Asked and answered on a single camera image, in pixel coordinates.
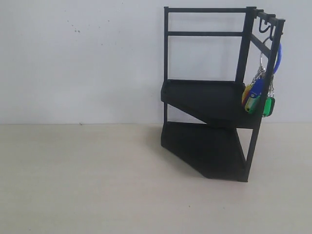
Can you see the colourful keychain bunch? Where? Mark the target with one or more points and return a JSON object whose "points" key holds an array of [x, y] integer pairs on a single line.
{"points": [[252, 93]]}

